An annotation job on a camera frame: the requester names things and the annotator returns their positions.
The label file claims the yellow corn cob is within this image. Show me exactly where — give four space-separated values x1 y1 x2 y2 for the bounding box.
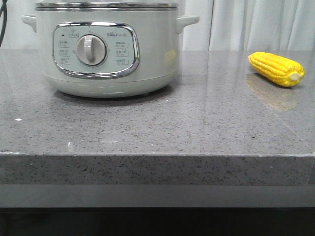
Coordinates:
248 52 306 87

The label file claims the pale green electric cooking pot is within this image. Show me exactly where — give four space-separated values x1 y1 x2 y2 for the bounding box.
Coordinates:
22 4 199 98

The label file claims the white curtain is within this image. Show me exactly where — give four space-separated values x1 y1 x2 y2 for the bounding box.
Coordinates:
0 0 315 51

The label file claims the dark cable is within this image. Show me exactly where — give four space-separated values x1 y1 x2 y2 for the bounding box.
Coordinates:
0 0 9 47

